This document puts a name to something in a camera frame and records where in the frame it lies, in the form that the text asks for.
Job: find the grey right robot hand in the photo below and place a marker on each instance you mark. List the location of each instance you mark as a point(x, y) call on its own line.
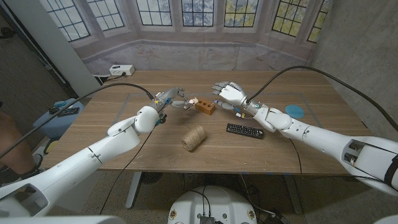
point(233, 95)

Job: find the printed window backdrop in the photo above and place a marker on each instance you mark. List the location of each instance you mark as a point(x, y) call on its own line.
point(199, 56)

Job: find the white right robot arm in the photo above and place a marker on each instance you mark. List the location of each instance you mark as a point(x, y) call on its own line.
point(326, 140)

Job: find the red and white match box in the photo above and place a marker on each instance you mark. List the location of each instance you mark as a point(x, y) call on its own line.
point(193, 101)

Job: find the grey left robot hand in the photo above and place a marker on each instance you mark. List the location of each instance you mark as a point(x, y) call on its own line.
point(168, 98)

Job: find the orange wooden block with holes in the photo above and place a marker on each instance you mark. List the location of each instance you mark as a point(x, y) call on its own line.
point(205, 108)

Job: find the person's bare leg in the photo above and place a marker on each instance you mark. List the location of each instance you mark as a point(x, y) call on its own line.
point(15, 146)

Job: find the jute twine spool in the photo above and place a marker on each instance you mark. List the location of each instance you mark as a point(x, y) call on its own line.
point(193, 138)

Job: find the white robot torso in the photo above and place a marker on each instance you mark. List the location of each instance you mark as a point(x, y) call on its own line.
point(217, 205)

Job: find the small black object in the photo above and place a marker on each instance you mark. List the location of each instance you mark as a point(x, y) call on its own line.
point(54, 110)

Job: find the blue round disc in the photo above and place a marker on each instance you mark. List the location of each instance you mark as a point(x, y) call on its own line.
point(295, 111)

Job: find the white power strip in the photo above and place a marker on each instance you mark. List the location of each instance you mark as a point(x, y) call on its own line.
point(121, 70)

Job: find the yellow round object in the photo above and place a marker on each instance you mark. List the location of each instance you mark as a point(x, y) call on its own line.
point(52, 147)

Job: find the white table leg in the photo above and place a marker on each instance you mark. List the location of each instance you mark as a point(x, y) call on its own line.
point(293, 196)
point(133, 189)

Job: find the grey and black shoe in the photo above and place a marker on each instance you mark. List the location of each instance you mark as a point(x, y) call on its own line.
point(9, 177)

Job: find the teal small object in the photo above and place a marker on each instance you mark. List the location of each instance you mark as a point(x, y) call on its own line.
point(60, 103)

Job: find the black round floor fan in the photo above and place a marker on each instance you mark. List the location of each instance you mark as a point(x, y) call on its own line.
point(152, 177)

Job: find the black remote control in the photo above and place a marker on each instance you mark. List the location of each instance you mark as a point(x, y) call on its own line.
point(244, 130)

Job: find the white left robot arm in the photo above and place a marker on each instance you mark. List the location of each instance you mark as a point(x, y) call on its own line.
point(77, 161)

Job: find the black flat device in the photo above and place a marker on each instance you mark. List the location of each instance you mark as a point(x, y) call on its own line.
point(70, 112)

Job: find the blue padded stool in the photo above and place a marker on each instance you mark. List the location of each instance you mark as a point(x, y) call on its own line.
point(53, 127)

